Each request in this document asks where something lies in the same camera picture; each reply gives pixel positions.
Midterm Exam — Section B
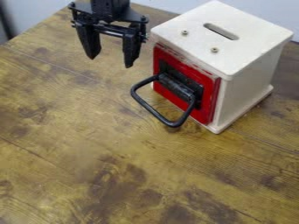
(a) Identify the black metal drawer handle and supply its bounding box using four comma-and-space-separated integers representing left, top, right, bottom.
130, 72, 205, 129

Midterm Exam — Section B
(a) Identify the white wooden box cabinet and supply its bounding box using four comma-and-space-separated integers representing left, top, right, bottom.
151, 1, 294, 134

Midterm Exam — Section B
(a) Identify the red wooden drawer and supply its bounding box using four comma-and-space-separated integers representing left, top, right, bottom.
154, 44, 221, 125

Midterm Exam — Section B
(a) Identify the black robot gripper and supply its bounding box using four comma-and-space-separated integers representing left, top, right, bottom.
69, 0, 149, 68

